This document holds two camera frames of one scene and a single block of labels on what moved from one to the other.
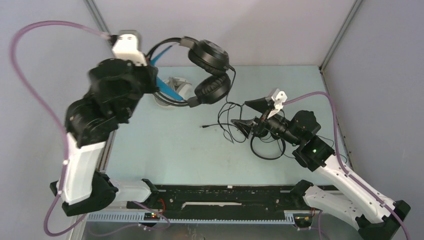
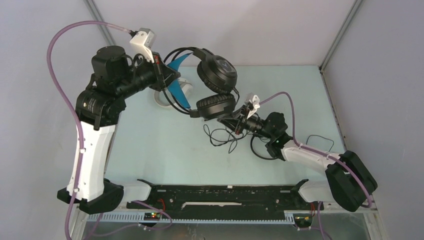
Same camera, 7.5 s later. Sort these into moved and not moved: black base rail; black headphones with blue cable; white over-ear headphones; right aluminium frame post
Moved: black headphones with blue cable
Not moved: white over-ear headphones; right aluminium frame post; black base rail
